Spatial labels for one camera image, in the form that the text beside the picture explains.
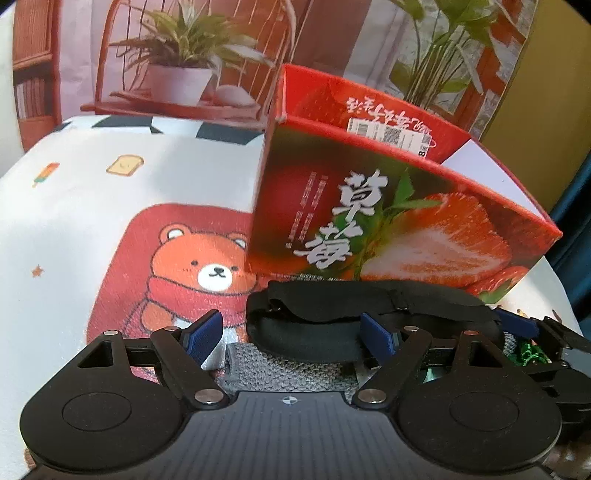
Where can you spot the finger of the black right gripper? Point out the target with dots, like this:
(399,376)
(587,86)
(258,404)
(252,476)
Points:
(554,338)

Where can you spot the green mesh net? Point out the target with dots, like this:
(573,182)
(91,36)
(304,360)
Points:
(530,354)

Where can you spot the cartoon print tablecloth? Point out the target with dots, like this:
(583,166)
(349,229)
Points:
(76,211)

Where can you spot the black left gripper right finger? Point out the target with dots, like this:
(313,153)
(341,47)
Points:
(400,354)

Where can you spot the grey knitted cloth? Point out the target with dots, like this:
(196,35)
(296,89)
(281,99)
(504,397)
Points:
(247,368)

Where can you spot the red strawberry cardboard box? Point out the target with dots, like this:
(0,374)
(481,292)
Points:
(332,205)

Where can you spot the printed room backdrop poster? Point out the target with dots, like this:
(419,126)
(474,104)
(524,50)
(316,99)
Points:
(220,60)

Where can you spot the white shipping label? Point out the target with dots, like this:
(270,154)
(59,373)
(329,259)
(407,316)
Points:
(407,140)

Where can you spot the black fabric strap band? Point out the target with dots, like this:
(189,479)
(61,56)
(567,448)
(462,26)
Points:
(342,321)

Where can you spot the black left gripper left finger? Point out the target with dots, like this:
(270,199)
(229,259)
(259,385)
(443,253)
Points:
(181,352)

